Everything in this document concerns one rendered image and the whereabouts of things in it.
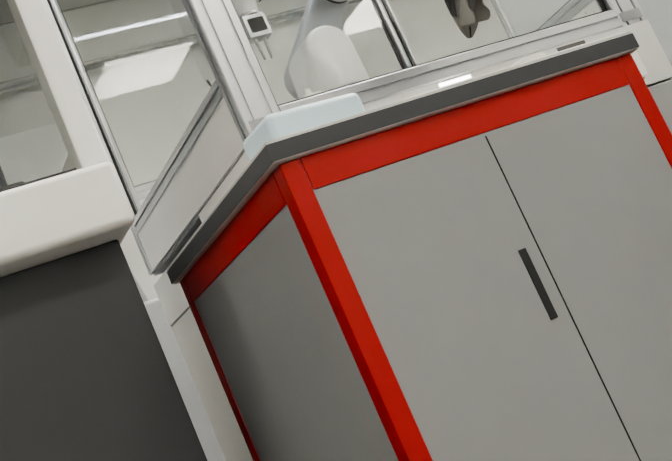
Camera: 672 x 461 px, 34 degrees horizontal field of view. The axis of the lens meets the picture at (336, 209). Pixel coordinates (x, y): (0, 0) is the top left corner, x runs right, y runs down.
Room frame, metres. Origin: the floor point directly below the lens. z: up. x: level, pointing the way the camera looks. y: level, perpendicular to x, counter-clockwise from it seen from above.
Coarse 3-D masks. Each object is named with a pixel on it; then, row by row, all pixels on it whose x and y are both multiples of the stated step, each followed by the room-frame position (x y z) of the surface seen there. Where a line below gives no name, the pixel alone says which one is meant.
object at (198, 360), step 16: (656, 96) 2.37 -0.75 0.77; (192, 320) 2.63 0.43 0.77; (176, 336) 2.79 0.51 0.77; (192, 336) 2.67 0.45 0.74; (192, 352) 2.72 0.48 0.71; (208, 352) 2.61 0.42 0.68; (192, 368) 2.76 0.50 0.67; (208, 368) 2.65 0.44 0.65; (208, 384) 2.70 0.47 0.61; (208, 400) 2.74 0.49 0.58; (224, 400) 2.63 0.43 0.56; (208, 416) 2.79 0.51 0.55; (224, 416) 2.68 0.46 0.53; (224, 432) 2.72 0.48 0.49; (240, 432) 2.61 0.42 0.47; (224, 448) 2.77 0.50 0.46; (240, 448) 2.66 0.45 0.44
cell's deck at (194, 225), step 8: (232, 168) 2.09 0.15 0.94; (208, 200) 2.27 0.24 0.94; (192, 224) 2.41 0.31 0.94; (200, 224) 2.43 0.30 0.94; (184, 232) 2.47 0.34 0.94; (192, 232) 2.48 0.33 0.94; (184, 240) 2.53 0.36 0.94; (176, 248) 2.58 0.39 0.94; (168, 256) 2.64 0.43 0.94; (160, 264) 2.71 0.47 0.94; (168, 264) 2.72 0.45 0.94; (160, 272) 2.78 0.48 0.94
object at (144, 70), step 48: (96, 0) 2.44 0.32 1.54; (144, 0) 2.19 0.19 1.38; (96, 48) 2.57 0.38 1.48; (144, 48) 2.29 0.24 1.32; (192, 48) 2.06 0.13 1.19; (96, 96) 2.70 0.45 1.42; (144, 96) 2.40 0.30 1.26; (192, 96) 2.15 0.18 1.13; (144, 144) 2.51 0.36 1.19; (144, 192) 2.64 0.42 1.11
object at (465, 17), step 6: (456, 0) 2.01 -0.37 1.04; (462, 0) 2.00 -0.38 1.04; (456, 6) 2.01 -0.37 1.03; (462, 6) 2.01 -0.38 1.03; (462, 12) 2.01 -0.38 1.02; (468, 12) 2.00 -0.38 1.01; (456, 18) 2.02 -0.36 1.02; (462, 18) 2.02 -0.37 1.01; (468, 18) 2.01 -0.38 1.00; (474, 18) 1.99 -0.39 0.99; (456, 24) 2.04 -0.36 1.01; (462, 24) 2.03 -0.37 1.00; (468, 24) 2.02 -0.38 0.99; (462, 30) 2.04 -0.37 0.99; (468, 30) 2.05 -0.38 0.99; (468, 36) 2.05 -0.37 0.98
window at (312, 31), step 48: (240, 0) 2.01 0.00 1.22; (288, 0) 2.05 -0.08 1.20; (336, 0) 2.10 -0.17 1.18; (384, 0) 2.15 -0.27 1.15; (432, 0) 2.20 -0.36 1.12; (528, 0) 2.30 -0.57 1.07; (576, 0) 2.35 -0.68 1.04; (288, 48) 2.03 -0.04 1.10; (336, 48) 2.08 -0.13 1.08; (384, 48) 2.12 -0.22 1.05; (432, 48) 2.17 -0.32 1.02; (288, 96) 2.01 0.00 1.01
